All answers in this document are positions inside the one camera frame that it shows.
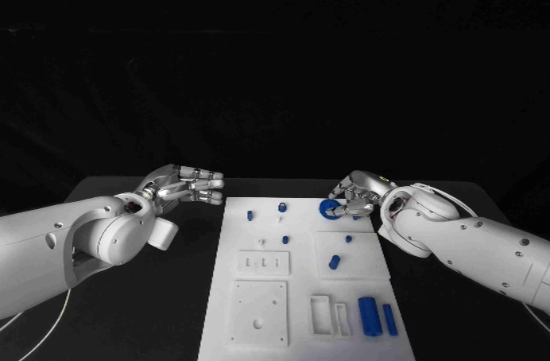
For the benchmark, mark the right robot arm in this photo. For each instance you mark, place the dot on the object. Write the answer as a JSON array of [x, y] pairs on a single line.
[[472, 241]]

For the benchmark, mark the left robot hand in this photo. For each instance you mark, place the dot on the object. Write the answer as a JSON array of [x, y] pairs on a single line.
[[189, 185]]

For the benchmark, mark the white task board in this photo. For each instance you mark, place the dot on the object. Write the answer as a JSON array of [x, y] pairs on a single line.
[[301, 286]]

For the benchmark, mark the thick blue cylinder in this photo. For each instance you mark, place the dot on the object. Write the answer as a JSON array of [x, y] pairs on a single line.
[[370, 317]]

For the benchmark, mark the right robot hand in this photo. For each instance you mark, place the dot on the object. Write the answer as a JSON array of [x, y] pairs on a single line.
[[364, 188]]

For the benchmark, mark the thin blue cylinder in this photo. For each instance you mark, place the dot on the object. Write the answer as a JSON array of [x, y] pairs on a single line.
[[390, 319]]

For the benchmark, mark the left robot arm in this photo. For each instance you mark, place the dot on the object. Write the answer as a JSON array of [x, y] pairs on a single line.
[[38, 241]]

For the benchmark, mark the blue gear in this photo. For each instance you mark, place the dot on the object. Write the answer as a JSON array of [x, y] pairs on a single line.
[[326, 208]]

